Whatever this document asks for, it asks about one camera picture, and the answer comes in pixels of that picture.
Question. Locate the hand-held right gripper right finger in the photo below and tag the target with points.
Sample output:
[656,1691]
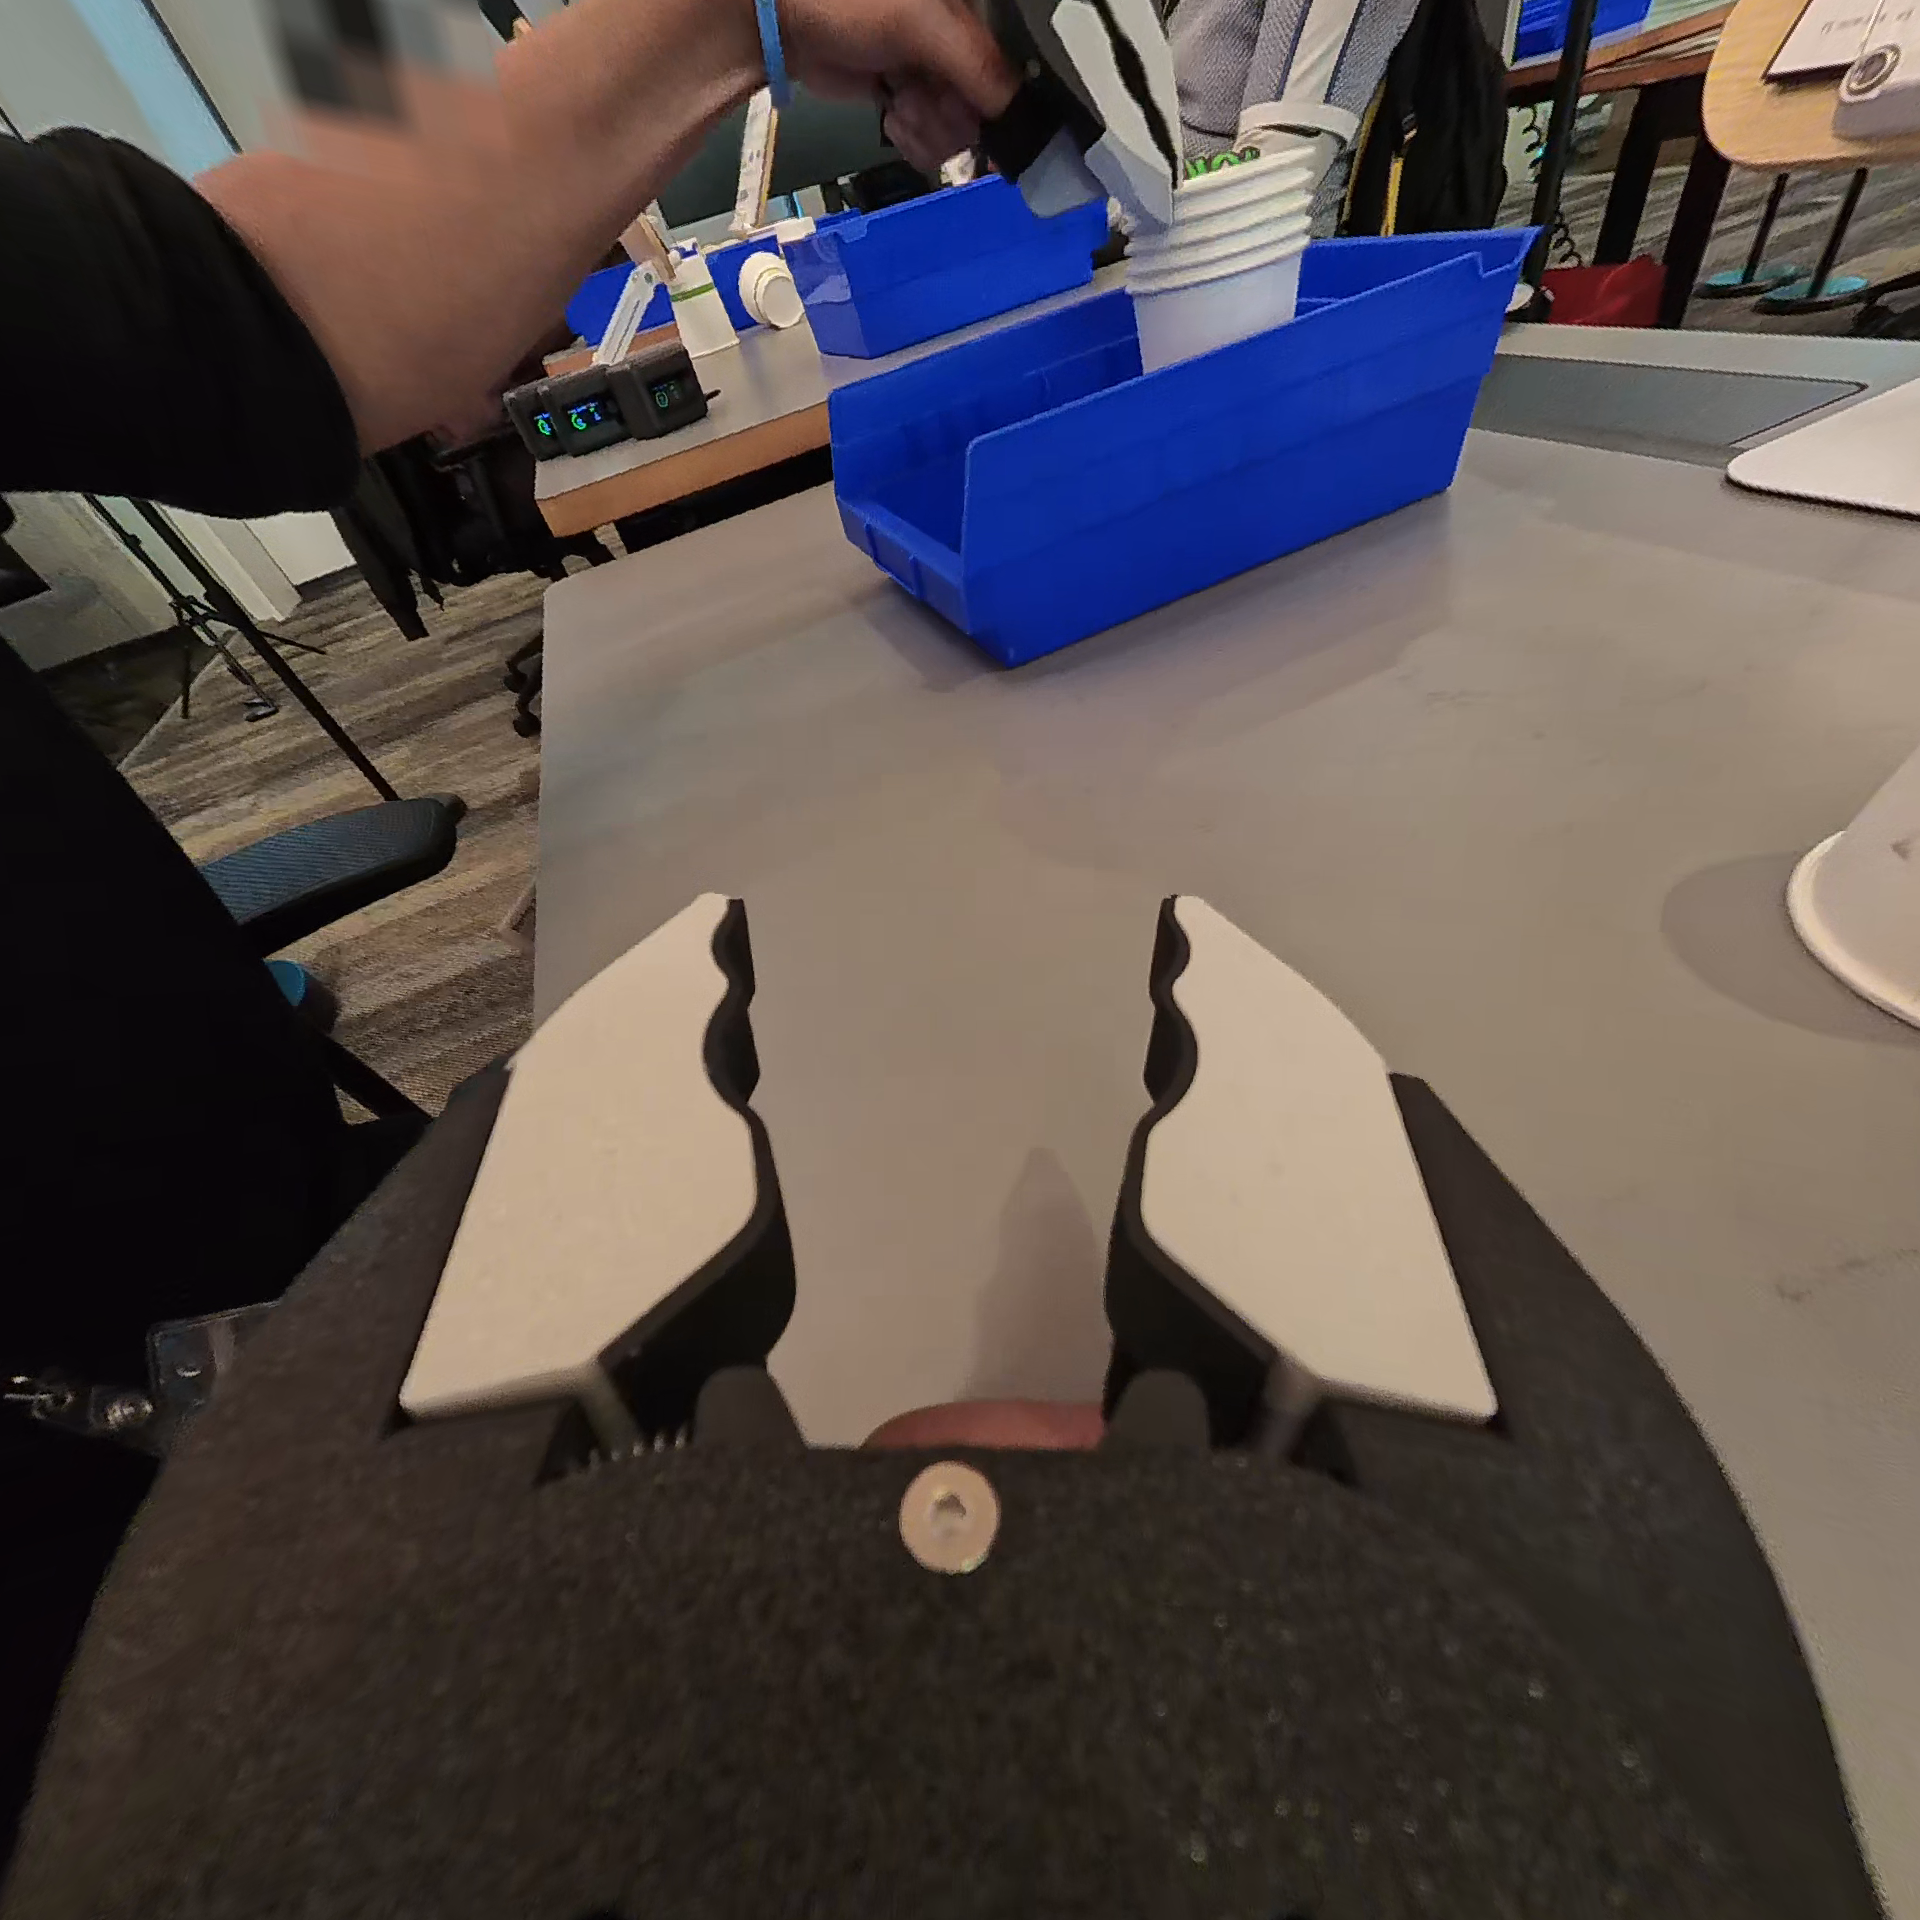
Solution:
[1306,1202]

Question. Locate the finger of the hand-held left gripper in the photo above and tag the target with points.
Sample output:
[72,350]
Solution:
[1089,61]
[1153,119]

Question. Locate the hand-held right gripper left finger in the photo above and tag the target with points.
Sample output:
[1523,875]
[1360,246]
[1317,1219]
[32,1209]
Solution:
[599,1202]

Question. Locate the stack of white paper cups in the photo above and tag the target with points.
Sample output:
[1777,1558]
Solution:
[1213,300]
[701,308]

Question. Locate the blue plastic bin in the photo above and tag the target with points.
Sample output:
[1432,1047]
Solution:
[721,278]
[931,271]
[1201,451]

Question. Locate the white paper cup green band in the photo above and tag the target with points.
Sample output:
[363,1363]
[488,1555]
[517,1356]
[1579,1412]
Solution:
[1868,915]

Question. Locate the person's left forearm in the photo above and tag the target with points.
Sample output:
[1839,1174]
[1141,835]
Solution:
[450,225]

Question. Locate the lying white paper cups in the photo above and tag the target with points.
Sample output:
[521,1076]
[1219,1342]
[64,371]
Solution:
[773,290]

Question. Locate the person's left hand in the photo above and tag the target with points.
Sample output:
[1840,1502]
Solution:
[901,61]

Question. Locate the white standing card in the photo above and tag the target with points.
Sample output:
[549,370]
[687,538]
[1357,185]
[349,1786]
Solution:
[763,165]

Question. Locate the dark hanging cloth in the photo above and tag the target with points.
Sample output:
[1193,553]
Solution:
[1441,119]

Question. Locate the blue wristband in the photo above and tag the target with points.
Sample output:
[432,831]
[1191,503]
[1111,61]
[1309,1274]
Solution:
[773,53]

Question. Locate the black chair armrest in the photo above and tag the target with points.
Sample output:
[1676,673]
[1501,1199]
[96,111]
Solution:
[345,857]

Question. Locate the black battery pack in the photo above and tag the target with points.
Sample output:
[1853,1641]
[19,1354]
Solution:
[533,425]
[586,413]
[660,394]

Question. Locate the red bag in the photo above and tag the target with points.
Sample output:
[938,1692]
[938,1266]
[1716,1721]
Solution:
[1604,293]

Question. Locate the small sign on tripod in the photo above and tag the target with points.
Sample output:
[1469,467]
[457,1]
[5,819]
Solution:
[240,629]

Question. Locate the printed instruction sheet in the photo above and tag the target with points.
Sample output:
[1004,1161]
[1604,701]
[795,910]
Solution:
[1828,37]

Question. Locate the black jacket on chair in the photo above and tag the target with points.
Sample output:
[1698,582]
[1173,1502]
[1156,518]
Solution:
[420,525]

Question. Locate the white adjustable stand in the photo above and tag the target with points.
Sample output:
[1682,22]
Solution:
[1844,451]

